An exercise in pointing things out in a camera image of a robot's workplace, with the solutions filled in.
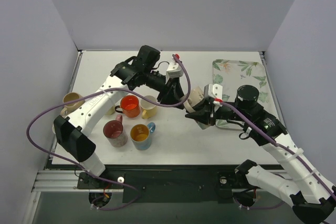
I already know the blue glazed mug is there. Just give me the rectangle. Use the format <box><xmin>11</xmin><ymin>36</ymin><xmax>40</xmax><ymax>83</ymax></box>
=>
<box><xmin>130</xmin><ymin>122</ymin><xmax>156</xmax><ymax>151</ymax></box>

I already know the floral serving tray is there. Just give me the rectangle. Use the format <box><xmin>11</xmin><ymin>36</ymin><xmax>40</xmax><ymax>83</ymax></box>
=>
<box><xmin>212</xmin><ymin>59</ymin><xmax>277</xmax><ymax>115</ymax></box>

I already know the aluminium rail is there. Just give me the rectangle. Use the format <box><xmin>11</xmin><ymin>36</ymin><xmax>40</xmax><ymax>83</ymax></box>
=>
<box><xmin>33</xmin><ymin>167</ymin><xmax>240</xmax><ymax>193</ymax></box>

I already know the beige round mug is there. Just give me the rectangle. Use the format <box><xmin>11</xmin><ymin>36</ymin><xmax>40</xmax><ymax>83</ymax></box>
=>
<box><xmin>60</xmin><ymin>92</ymin><xmax>85</xmax><ymax>116</ymax></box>

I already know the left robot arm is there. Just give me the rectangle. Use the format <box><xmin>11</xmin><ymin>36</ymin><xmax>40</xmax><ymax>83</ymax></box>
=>
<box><xmin>54</xmin><ymin>45</ymin><xmax>188</xmax><ymax>188</ymax></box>

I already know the yellow mug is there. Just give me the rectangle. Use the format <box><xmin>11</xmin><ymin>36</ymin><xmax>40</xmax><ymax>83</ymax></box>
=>
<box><xmin>140</xmin><ymin>95</ymin><xmax>157</xmax><ymax>119</ymax></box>

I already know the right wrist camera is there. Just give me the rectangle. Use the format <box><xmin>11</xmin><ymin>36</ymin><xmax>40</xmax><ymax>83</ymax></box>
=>
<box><xmin>203</xmin><ymin>83</ymin><xmax>223</xmax><ymax>102</ymax></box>

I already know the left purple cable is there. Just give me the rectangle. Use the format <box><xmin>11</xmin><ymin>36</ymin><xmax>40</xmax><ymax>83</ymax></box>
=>
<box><xmin>26</xmin><ymin>54</ymin><xmax>191</xmax><ymax>211</ymax></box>

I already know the tall teal floral mug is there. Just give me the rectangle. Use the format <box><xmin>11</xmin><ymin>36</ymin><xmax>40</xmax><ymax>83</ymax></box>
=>
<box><xmin>183</xmin><ymin>86</ymin><xmax>204</xmax><ymax>113</ymax></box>

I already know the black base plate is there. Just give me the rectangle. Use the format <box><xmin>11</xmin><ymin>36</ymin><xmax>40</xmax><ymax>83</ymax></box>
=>
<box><xmin>77</xmin><ymin>165</ymin><xmax>257</xmax><ymax>206</ymax></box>

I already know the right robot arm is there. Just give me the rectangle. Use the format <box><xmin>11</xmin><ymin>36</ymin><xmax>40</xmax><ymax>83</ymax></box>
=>
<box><xmin>184</xmin><ymin>84</ymin><xmax>335</xmax><ymax>223</ymax></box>

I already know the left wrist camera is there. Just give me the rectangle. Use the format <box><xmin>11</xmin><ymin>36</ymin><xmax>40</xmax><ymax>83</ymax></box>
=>
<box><xmin>166</xmin><ymin>61</ymin><xmax>184</xmax><ymax>80</ymax></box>

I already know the pink patterned mug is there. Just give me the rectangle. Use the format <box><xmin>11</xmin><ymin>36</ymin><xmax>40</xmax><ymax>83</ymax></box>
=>
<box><xmin>103</xmin><ymin>115</ymin><xmax>128</xmax><ymax>147</ymax></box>

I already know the orange mug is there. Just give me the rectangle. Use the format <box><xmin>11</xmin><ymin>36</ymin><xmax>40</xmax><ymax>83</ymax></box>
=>
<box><xmin>115</xmin><ymin>95</ymin><xmax>140</xmax><ymax>118</ymax></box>

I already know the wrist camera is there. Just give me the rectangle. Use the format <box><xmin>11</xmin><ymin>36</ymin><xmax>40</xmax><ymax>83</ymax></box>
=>
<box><xmin>203</xmin><ymin>83</ymin><xmax>223</xmax><ymax>102</ymax></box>
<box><xmin>166</xmin><ymin>61</ymin><xmax>184</xmax><ymax>80</ymax></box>

